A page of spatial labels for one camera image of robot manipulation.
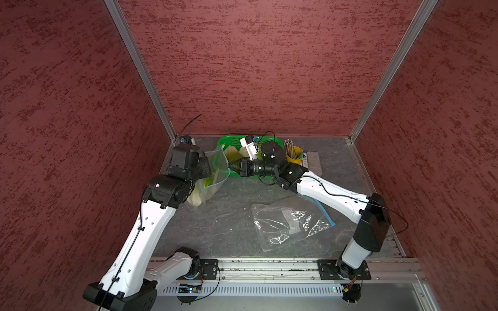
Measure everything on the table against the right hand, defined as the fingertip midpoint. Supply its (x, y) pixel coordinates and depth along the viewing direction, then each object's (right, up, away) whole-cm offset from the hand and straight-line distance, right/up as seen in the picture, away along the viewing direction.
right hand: (229, 169), depth 71 cm
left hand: (-10, +1, -1) cm, 10 cm away
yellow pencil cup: (+33, +7, +31) cm, 45 cm away
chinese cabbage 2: (-8, -6, -7) cm, 13 cm away
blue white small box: (+39, +3, +39) cm, 55 cm away
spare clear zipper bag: (+24, -25, +15) cm, 37 cm away
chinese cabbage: (-2, +6, +32) cm, 32 cm away
